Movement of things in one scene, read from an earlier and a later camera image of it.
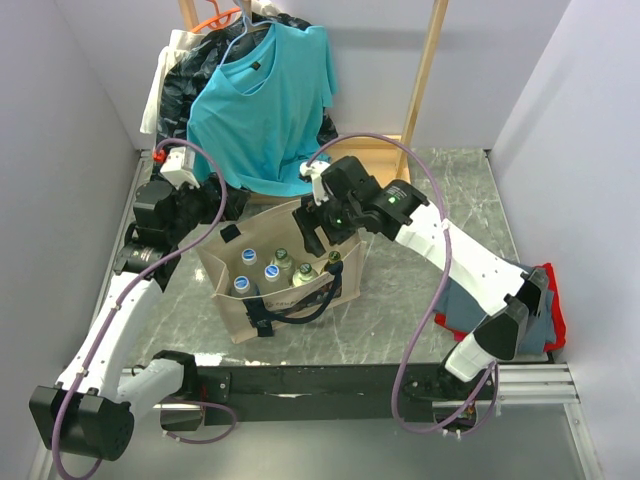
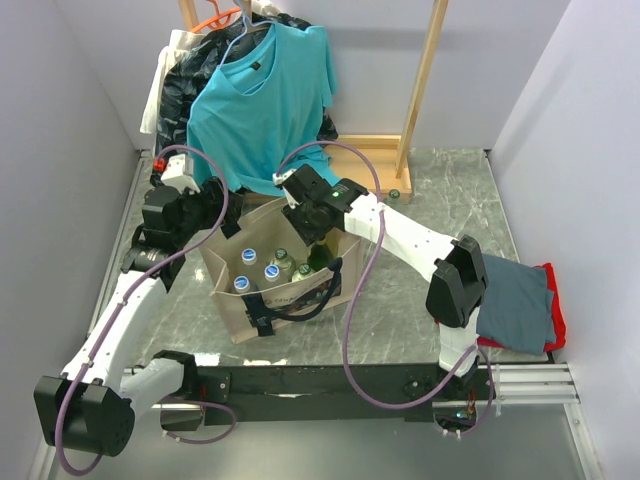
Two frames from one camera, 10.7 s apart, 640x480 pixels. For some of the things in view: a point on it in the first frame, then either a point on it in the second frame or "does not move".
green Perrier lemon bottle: x=334 y=256 to x=319 y=256
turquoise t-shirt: x=262 y=111 does not move
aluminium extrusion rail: x=536 y=384 does not move
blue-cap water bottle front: x=272 y=273 does not move
